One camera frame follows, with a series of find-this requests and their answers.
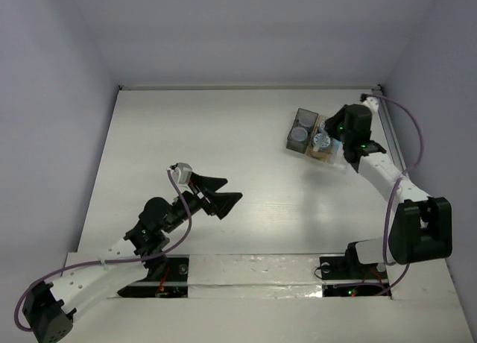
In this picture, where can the clear plastic bin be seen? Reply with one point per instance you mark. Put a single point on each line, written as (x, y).
(338, 162)

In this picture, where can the teal pencil-shaped case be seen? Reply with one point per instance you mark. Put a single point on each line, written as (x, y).
(336, 147)

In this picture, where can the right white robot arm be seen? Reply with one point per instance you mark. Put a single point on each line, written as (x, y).
(418, 227)

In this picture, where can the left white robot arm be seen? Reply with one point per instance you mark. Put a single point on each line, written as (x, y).
(52, 304)

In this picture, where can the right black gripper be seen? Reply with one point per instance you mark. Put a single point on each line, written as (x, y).
(332, 123)

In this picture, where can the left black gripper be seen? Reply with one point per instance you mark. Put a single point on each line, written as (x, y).
(205, 200)

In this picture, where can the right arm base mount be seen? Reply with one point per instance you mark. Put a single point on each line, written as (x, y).
(345, 276)

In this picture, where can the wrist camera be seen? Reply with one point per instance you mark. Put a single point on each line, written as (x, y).
(370, 100)
(179, 175)

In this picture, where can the wooden bin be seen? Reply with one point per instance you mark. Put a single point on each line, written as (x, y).
(320, 155)

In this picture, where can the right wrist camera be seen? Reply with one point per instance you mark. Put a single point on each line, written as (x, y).
(370, 100)

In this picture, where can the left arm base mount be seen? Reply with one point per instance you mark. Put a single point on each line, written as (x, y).
(172, 281)

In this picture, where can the dark grey plastic bin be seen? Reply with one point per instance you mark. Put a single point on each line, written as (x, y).
(296, 146)

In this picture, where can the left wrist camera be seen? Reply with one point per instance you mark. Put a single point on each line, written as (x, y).
(179, 175)

